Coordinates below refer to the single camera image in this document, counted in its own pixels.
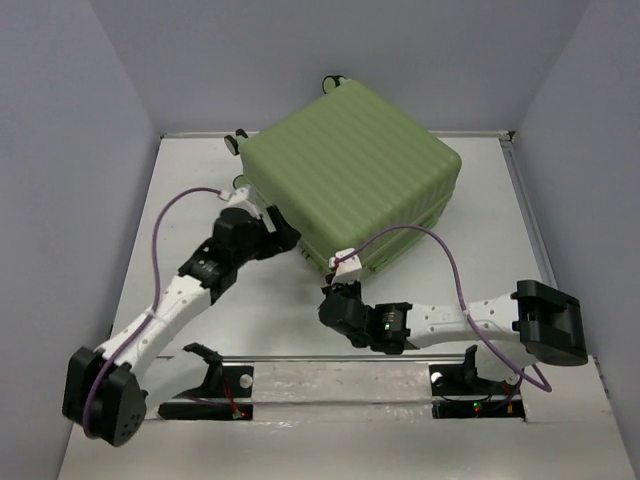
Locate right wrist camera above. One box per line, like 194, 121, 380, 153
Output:
328, 248, 362, 285

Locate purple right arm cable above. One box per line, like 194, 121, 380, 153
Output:
332, 225, 553, 393

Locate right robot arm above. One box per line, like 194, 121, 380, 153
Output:
318, 280, 588, 392

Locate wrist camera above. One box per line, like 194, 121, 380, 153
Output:
328, 248, 362, 285
218, 186, 262, 219

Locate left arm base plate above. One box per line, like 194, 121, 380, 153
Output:
157, 364, 254, 421

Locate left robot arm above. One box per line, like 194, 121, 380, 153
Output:
62, 206, 300, 447

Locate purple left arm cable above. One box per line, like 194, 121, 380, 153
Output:
82, 187, 226, 440

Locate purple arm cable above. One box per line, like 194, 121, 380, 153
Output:
332, 225, 553, 393
82, 187, 226, 440

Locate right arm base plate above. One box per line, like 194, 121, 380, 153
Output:
429, 364, 526, 420

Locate green hardshell suitcase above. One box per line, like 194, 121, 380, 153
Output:
224, 75, 462, 273

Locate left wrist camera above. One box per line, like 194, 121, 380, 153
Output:
218, 186, 262, 219

